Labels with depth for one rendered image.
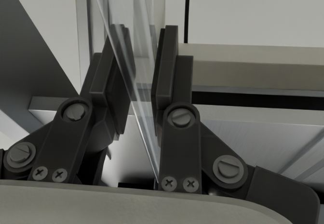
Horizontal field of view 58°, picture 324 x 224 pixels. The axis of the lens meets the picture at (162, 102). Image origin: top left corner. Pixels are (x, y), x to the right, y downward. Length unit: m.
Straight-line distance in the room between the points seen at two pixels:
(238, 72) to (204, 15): 1.32
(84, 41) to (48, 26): 1.65
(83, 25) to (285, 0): 1.60
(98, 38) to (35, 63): 0.22
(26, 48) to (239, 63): 0.41
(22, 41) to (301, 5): 1.83
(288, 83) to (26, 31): 0.46
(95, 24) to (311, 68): 0.37
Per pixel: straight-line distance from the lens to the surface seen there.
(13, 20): 0.19
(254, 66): 0.55
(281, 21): 1.92
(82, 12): 0.43
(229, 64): 0.54
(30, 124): 0.20
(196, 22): 1.85
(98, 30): 0.42
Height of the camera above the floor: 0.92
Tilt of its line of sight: 17 degrees up
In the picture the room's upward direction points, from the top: 179 degrees counter-clockwise
